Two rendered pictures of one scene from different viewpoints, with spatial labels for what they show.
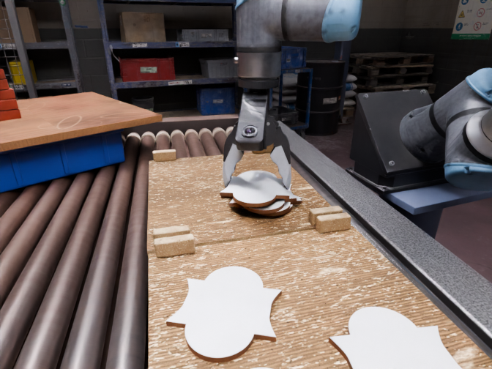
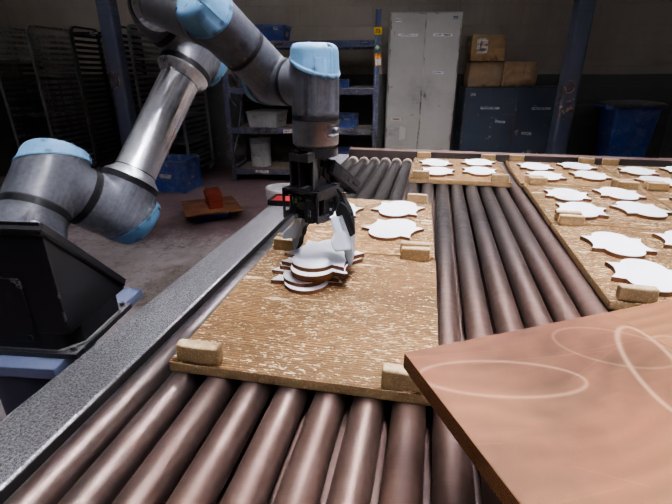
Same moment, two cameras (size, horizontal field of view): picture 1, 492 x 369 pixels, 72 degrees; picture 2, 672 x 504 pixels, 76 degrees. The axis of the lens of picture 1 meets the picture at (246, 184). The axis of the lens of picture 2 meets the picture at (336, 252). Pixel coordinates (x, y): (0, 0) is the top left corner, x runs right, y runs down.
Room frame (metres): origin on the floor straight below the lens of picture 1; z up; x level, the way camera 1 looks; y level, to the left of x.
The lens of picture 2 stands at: (1.25, 0.32, 1.29)
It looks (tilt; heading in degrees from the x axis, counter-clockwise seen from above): 23 degrees down; 205
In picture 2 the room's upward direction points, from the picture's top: straight up
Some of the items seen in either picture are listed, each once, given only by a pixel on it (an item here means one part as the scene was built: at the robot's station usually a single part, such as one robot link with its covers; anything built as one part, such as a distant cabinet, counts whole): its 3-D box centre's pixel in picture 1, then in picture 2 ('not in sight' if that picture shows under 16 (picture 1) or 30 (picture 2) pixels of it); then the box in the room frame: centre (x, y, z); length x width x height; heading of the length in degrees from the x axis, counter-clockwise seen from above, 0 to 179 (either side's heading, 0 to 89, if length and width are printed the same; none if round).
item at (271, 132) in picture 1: (258, 111); (314, 183); (0.62, -0.02, 1.11); 0.09 x 0.08 x 0.12; 174
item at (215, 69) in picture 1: (220, 67); not in sight; (4.96, 0.36, 0.76); 0.50 x 0.36 x 0.24; 117
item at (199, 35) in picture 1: (202, 35); not in sight; (4.88, 0.57, 1.16); 0.60 x 0.40 x 0.15; 113
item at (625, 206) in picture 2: not in sight; (600, 201); (-0.16, 0.49, 0.94); 0.41 x 0.35 x 0.04; 12
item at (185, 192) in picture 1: (230, 188); (330, 303); (0.68, 0.04, 0.93); 0.41 x 0.35 x 0.02; 14
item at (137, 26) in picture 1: (141, 28); not in sight; (4.68, 1.30, 1.26); 0.49 x 0.38 x 0.34; 117
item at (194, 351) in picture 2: (262, 147); (199, 352); (0.90, -0.05, 0.95); 0.06 x 0.02 x 0.03; 104
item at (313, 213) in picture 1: (325, 215); (287, 243); (0.53, -0.14, 0.95); 0.06 x 0.02 x 0.03; 104
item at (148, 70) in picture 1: (146, 68); not in sight; (4.65, 1.29, 0.78); 0.66 x 0.45 x 0.28; 111
